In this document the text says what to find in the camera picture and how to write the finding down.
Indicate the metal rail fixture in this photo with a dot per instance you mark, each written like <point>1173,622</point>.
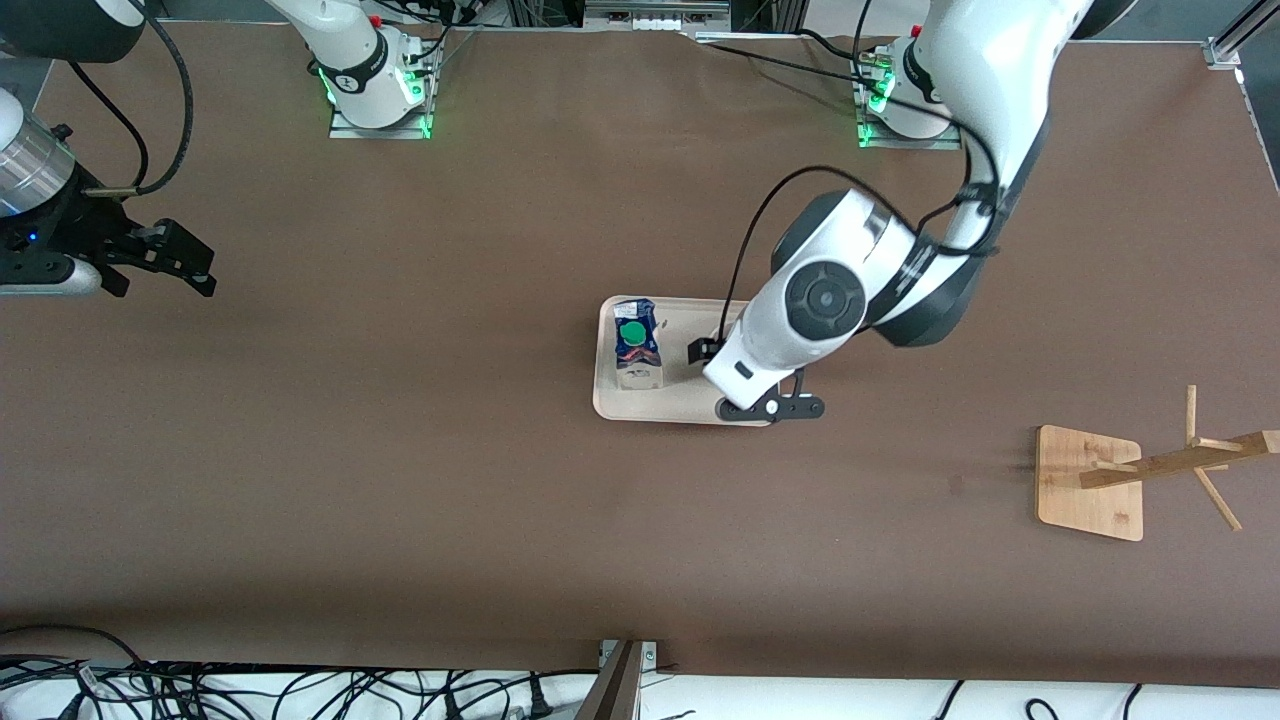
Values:
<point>655,12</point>

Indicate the aluminium profile bar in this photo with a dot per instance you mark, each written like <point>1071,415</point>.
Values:
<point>620,690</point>

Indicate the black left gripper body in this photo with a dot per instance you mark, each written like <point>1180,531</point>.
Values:
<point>701,351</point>

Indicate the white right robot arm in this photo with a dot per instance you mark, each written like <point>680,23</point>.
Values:
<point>350,60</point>

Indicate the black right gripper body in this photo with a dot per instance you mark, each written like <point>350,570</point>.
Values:
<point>62,232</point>

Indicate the white tray with bunny print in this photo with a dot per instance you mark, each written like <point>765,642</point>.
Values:
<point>680,390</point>

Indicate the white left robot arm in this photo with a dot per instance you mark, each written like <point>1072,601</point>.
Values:
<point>830,300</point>

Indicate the milk carton with green cap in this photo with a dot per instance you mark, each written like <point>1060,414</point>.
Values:
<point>635,345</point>

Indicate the wooden mug stand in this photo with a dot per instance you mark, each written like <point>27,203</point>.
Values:
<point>1085,500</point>

